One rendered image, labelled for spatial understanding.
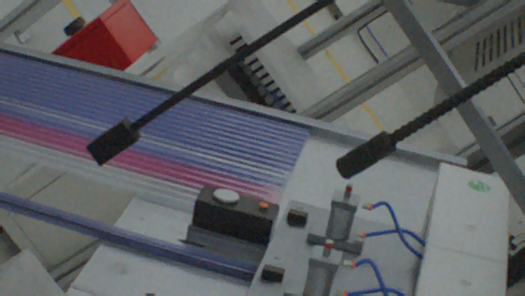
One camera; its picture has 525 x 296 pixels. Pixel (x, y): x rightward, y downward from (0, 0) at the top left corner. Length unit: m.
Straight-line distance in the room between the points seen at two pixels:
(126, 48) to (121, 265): 0.77
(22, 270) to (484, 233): 0.72
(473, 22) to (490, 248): 1.08
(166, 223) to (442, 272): 0.30
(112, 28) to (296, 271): 0.88
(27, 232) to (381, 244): 1.55
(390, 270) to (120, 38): 0.88
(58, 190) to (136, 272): 1.40
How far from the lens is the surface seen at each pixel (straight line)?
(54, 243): 2.50
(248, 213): 1.08
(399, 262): 1.02
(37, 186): 2.45
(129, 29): 1.82
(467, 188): 1.15
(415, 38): 0.88
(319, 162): 1.32
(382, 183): 1.31
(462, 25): 2.08
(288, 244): 1.01
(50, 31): 3.29
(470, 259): 1.02
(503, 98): 2.17
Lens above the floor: 1.54
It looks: 22 degrees down
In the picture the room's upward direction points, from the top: 58 degrees clockwise
